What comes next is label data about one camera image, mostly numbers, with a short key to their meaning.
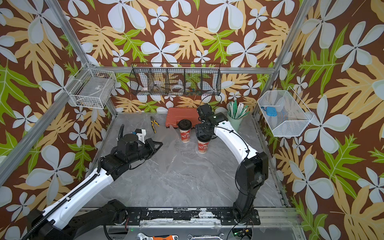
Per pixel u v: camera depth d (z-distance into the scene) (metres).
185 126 0.91
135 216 0.74
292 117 0.78
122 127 0.59
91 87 0.86
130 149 0.55
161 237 0.68
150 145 0.64
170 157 0.75
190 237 0.69
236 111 1.01
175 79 0.97
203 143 0.86
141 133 0.69
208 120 0.59
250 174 0.48
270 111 0.86
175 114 1.18
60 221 0.40
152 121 1.14
